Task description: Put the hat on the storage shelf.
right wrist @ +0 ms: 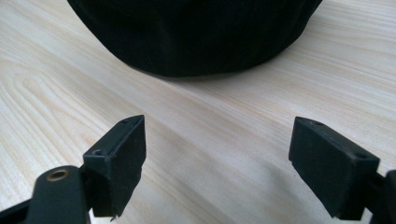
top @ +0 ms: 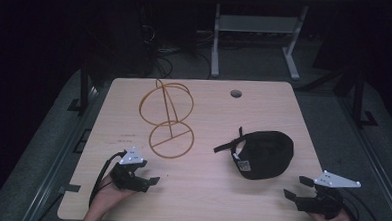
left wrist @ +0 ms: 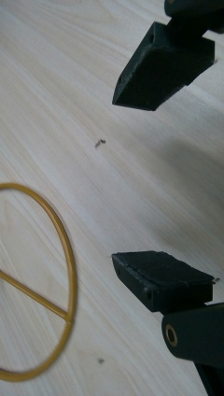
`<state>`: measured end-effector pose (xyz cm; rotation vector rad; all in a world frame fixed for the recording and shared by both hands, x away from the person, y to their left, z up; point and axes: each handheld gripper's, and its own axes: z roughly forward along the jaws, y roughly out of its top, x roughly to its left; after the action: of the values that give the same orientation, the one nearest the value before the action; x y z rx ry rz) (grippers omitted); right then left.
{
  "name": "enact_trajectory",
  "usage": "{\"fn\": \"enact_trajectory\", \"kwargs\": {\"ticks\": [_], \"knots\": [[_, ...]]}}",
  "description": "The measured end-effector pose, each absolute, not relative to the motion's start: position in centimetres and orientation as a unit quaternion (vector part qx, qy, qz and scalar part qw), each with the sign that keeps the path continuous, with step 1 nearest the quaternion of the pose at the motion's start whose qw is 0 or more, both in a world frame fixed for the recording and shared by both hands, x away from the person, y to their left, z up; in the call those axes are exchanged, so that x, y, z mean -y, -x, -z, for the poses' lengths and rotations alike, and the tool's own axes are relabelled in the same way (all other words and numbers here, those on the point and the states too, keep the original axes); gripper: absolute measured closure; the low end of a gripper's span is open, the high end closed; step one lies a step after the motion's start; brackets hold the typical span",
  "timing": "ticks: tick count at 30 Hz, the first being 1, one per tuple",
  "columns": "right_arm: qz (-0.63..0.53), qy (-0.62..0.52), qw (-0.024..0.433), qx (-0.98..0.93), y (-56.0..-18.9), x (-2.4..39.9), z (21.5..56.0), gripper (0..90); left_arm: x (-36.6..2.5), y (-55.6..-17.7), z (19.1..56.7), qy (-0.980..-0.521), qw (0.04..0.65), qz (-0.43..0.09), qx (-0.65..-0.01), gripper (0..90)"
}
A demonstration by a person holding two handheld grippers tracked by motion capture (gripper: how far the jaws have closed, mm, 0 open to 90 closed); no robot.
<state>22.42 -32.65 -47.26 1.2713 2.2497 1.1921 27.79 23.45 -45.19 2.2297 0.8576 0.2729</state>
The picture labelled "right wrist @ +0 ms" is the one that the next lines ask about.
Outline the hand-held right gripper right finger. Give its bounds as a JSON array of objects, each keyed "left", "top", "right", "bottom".
[{"left": 288, "top": 116, "right": 381, "bottom": 221}]

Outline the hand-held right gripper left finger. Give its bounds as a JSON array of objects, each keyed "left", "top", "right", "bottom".
[{"left": 82, "top": 114, "right": 147, "bottom": 221}]

